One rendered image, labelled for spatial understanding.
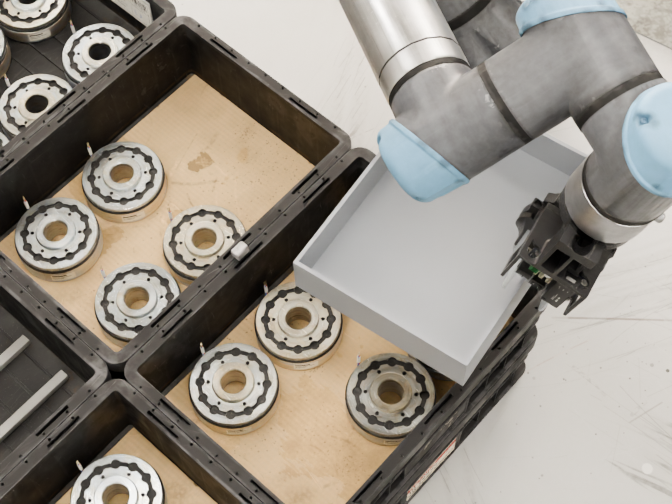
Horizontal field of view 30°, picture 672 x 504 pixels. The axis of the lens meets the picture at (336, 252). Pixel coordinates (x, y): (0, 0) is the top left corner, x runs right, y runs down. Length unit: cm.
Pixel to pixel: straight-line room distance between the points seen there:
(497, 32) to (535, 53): 64
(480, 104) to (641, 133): 13
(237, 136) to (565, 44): 74
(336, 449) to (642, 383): 43
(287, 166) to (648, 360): 53
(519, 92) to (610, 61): 7
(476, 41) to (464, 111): 64
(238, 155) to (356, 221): 35
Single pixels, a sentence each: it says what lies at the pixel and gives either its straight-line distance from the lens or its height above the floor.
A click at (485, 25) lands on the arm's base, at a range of 163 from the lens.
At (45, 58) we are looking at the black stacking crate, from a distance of 176.
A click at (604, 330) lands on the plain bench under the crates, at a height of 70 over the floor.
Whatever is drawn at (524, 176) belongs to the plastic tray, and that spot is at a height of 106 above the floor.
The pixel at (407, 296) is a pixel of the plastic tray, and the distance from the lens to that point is 127.
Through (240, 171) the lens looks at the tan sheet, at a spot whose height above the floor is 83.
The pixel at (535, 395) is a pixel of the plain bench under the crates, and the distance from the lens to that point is 163.
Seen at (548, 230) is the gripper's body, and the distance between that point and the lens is 112.
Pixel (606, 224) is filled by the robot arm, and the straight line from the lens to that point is 103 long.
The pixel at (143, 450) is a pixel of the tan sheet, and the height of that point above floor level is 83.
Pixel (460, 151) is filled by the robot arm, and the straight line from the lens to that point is 100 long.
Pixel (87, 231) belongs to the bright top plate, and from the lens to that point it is 156.
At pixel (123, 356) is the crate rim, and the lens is 140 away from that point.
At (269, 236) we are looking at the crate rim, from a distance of 145.
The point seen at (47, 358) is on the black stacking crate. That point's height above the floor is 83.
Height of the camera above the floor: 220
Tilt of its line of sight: 62 degrees down
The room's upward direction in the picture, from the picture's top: 1 degrees counter-clockwise
